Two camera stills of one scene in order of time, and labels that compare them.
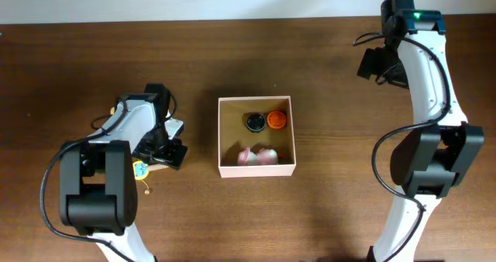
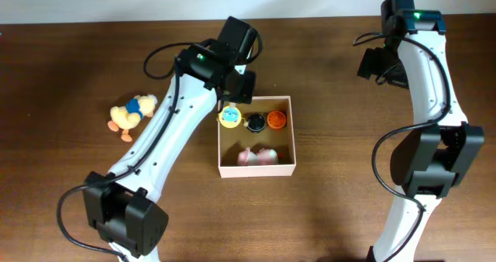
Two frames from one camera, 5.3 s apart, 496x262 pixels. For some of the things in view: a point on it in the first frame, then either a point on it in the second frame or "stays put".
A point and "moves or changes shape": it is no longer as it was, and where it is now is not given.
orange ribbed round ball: [276, 119] stays put
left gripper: [173, 160] → [247, 98]
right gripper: [370, 63] stays put
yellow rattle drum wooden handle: [141, 172] moves or changes shape
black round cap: [255, 122] stays put
